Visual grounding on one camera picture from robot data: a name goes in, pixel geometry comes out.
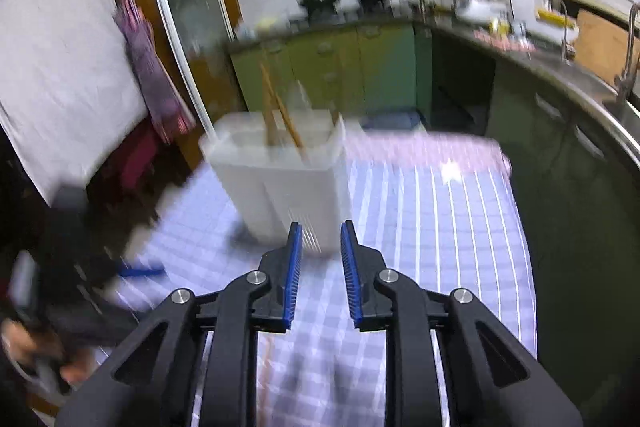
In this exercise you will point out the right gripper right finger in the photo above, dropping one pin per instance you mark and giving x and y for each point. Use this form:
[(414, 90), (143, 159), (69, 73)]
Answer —
[(381, 299)]

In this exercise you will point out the blue checkered tablecloth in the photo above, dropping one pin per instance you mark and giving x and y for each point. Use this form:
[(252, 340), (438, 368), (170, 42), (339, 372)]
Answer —
[(439, 208)]

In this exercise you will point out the glass sliding door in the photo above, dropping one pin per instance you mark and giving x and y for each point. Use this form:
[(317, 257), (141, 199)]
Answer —
[(198, 32)]

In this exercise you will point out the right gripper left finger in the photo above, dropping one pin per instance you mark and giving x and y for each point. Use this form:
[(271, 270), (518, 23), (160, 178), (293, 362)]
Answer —
[(262, 300)]

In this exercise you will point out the purple checkered apron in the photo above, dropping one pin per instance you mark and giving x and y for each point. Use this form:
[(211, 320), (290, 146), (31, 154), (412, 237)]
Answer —
[(170, 116)]

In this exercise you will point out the white plastic utensil holder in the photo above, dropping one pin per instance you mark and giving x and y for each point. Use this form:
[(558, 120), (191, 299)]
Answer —
[(273, 186)]

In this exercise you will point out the left hand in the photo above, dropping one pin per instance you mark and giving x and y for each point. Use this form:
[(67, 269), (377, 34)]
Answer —
[(23, 347)]

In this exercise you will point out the wooden chopstick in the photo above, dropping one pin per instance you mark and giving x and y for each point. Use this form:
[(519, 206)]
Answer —
[(289, 125), (267, 108)]

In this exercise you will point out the steel sink faucet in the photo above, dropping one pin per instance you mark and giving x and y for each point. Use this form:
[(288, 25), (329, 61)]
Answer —
[(625, 81)]

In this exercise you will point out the wooden cutting board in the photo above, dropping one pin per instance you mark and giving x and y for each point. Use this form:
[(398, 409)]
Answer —
[(601, 46)]

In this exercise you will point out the green kitchen cabinets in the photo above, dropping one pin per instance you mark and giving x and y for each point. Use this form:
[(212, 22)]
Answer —
[(357, 69)]

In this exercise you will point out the black wok left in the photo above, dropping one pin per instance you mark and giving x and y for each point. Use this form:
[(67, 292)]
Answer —
[(315, 7)]

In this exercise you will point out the white hanging cloth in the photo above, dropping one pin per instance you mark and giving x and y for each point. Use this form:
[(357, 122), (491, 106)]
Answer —
[(68, 94)]

